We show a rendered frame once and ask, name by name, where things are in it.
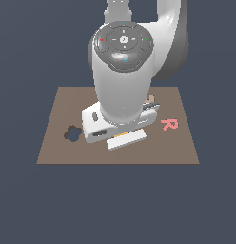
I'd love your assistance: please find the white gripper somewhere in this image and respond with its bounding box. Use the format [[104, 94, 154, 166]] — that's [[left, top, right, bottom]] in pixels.
[[81, 101, 162, 144]]

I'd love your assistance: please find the brown slot board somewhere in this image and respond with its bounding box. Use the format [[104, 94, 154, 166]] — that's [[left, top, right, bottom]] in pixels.
[[36, 86, 201, 166]]

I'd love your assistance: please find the tan letter piece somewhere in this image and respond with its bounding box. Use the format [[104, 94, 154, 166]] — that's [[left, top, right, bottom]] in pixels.
[[144, 94, 156, 105]]

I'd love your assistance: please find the pink letter R piece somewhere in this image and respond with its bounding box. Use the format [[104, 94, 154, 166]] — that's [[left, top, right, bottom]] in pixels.
[[161, 118, 180, 132]]

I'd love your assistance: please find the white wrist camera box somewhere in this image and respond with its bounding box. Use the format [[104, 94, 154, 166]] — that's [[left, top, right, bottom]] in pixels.
[[106, 128, 148, 152]]

